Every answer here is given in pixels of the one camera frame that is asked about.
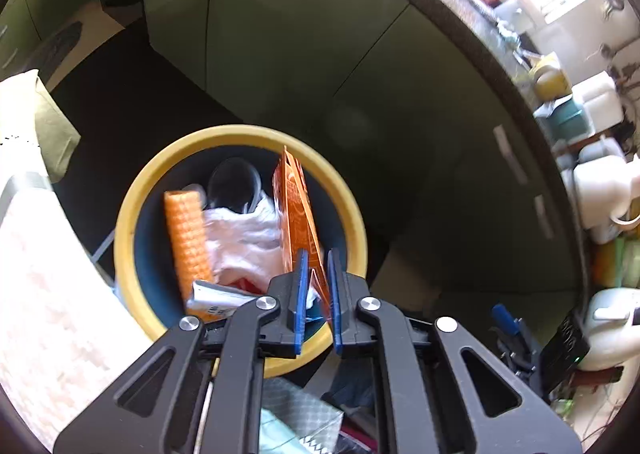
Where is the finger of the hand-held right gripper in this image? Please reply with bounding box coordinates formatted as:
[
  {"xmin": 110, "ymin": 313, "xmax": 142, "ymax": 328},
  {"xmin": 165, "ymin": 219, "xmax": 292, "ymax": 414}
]
[
  {"xmin": 491, "ymin": 304, "xmax": 526, "ymax": 342},
  {"xmin": 495, "ymin": 329, "xmax": 540, "ymax": 377}
]

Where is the dark stone countertop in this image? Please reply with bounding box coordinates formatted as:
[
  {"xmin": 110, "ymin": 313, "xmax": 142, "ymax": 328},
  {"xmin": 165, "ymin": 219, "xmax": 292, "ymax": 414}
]
[{"xmin": 350, "ymin": 0, "xmax": 601, "ymax": 285}]

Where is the white jug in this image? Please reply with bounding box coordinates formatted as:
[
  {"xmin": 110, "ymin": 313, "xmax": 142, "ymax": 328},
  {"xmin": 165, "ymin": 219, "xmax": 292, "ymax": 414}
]
[{"xmin": 572, "ymin": 154, "xmax": 640, "ymax": 230}]

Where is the green sink base cabinet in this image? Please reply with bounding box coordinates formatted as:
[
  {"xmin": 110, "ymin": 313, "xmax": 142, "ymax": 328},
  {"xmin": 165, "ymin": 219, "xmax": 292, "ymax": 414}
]
[{"xmin": 92, "ymin": 0, "xmax": 586, "ymax": 295}]

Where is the white plastic container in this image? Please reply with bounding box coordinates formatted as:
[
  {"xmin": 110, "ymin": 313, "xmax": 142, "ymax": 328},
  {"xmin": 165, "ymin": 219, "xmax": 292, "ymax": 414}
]
[{"xmin": 575, "ymin": 71, "xmax": 623, "ymax": 135}]

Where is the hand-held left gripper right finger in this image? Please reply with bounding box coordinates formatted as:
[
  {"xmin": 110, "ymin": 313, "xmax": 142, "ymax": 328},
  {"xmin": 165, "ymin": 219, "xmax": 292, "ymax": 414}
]
[{"xmin": 326, "ymin": 248, "xmax": 586, "ymax": 454}]

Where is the orange printed box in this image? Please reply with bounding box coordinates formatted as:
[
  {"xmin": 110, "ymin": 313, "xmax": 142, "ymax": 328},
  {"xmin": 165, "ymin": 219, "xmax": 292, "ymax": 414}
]
[{"xmin": 272, "ymin": 145, "xmax": 332, "ymax": 322}]

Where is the orange textured sponge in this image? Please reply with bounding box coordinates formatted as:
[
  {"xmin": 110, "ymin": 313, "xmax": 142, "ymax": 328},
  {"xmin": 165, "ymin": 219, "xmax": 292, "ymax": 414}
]
[{"xmin": 164, "ymin": 190, "xmax": 217, "ymax": 320}]

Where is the white plastic bag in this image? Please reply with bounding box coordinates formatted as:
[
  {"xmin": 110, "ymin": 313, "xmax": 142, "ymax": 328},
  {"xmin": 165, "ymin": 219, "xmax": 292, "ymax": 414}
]
[{"xmin": 202, "ymin": 194, "xmax": 296, "ymax": 295}]

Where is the white kitchen appliance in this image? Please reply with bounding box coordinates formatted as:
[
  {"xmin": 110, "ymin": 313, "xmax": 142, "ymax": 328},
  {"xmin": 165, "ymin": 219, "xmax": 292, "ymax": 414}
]
[{"xmin": 582, "ymin": 286, "xmax": 640, "ymax": 372}]

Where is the yellow rimmed trash bin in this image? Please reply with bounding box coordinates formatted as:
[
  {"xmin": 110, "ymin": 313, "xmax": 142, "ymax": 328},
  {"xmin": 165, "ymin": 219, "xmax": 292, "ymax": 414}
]
[{"xmin": 114, "ymin": 124, "xmax": 370, "ymax": 380}]

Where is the teal container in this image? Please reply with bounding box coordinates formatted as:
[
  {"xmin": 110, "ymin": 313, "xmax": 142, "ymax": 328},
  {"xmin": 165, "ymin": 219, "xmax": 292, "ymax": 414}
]
[{"xmin": 547, "ymin": 99, "xmax": 586, "ymax": 140}]

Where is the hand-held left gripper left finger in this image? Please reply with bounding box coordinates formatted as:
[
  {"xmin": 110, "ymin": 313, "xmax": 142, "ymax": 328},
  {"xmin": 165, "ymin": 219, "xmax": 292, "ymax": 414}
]
[{"xmin": 52, "ymin": 249, "xmax": 309, "ymax": 454}]

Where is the clear plastic cup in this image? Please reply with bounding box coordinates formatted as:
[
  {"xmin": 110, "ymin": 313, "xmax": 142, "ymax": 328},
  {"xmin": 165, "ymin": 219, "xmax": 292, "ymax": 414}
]
[{"xmin": 206, "ymin": 157, "xmax": 263, "ymax": 215}]

